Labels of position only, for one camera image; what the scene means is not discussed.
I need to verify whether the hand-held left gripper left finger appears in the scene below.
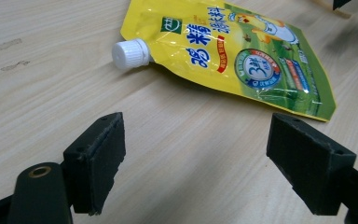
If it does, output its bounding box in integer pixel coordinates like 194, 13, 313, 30
62, 111, 127, 217

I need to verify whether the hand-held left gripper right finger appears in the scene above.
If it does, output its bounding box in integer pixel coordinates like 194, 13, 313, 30
266, 112, 358, 217

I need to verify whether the yellow spouted seasoning pouch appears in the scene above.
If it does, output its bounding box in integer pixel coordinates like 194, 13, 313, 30
111, 0, 337, 122

